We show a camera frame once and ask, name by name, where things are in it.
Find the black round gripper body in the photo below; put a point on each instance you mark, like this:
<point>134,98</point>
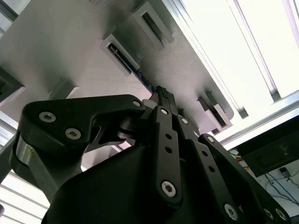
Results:
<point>112,191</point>

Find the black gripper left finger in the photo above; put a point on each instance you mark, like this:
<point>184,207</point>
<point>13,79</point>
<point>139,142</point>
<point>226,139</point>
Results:
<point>70,116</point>

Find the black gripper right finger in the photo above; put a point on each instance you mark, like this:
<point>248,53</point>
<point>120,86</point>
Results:
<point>210,158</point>

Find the blue RAM stick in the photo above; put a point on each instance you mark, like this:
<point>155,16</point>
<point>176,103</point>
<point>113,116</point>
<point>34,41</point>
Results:
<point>146,80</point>

